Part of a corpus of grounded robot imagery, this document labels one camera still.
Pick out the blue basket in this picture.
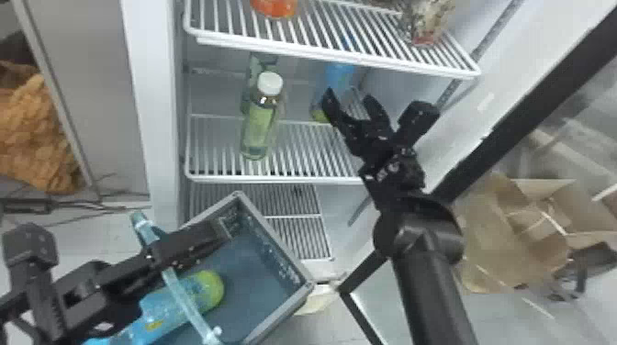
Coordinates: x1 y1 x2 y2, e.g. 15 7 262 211
82 190 318 345

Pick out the cardboard box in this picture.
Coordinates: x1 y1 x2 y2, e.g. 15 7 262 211
452 171 617 296

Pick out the black cable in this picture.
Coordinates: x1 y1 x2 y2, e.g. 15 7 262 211
0 191 151 228

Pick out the fridge door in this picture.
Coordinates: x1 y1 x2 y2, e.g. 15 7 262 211
336 0 617 345

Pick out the white fridge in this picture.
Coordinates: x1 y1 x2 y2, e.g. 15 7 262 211
119 0 483 286

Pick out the blue bottle with green cap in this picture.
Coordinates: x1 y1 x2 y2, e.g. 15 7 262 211
83 269 226 345

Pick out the brown snack jar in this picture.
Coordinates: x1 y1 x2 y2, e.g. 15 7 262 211
398 0 457 48

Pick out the orange bottle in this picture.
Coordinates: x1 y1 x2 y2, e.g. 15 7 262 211
249 0 299 20

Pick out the green bottle with white cap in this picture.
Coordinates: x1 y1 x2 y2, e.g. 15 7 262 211
239 70 286 161

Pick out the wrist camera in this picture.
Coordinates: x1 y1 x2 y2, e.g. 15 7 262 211
394 99 442 150
1 221 66 340

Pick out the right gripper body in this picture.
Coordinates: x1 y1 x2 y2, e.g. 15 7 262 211
347 128 421 177

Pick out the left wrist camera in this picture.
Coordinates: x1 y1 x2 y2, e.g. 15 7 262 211
1 221 66 340

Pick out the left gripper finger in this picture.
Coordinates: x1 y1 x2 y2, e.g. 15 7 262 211
143 241 226 286
143 219 233 264

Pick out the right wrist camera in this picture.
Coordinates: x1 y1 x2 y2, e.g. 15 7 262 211
394 99 442 150

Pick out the orange cloth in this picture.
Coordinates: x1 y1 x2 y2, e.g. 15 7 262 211
0 59 87 195

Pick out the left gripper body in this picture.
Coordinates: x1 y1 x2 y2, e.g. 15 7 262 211
53 244 159 339

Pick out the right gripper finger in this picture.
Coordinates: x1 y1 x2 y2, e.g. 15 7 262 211
320 86 368 147
361 93 395 142

